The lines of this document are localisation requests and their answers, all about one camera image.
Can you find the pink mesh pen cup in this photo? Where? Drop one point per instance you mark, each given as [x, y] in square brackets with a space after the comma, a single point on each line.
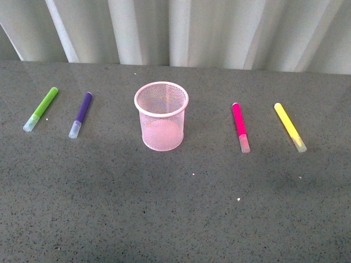
[161, 107]

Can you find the yellow marker pen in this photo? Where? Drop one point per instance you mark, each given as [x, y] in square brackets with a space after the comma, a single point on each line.
[290, 128]

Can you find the pink marker pen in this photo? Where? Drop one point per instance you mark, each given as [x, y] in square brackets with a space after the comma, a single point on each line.
[240, 127]

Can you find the purple marker pen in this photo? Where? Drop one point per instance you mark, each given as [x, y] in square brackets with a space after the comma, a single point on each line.
[75, 129]

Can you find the green marker pen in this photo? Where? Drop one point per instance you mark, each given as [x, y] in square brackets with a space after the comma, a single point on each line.
[40, 110]

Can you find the white pleated curtain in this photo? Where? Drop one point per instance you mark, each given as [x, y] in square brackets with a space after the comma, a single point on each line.
[293, 36]

